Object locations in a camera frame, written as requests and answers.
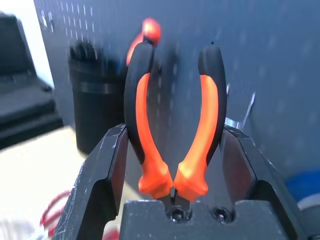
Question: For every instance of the dark grey metal pegboard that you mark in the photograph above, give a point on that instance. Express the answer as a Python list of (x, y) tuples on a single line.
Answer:
[(262, 37)]

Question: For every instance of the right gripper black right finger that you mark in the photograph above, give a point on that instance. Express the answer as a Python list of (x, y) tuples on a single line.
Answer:
[(240, 162)]

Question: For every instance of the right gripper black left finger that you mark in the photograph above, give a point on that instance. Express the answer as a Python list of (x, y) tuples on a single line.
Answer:
[(95, 175)]

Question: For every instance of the black plastic cup holder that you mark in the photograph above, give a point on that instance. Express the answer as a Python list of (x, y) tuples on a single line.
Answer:
[(95, 112)]

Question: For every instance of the blue tape roll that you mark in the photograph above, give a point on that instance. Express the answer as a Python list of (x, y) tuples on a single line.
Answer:
[(307, 185)]

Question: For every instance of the orange and black pliers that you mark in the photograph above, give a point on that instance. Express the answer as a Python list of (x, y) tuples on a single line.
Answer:
[(142, 112)]

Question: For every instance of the orange and black screwdriver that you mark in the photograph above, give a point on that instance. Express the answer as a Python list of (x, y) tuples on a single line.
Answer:
[(151, 27)]

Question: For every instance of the white tape roll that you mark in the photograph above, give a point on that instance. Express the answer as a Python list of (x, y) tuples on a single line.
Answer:
[(312, 202)]

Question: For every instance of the large black ribbed case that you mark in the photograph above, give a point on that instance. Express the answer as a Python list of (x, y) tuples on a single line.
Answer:
[(25, 100)]

